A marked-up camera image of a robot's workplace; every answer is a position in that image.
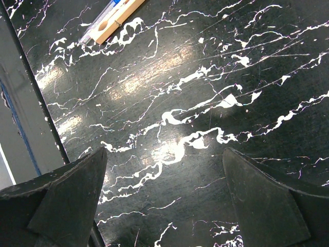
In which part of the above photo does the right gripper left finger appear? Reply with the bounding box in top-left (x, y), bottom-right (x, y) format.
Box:
top-left (1, 148), bottom-right (107, 246)

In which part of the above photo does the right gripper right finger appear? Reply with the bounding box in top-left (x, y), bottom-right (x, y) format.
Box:
top-left (223, 148), bottom-right (328, 246)

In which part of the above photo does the blue cap test tube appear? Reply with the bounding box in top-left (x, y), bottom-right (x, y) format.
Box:
top-left (78, 0), bottom-right (120, 46)

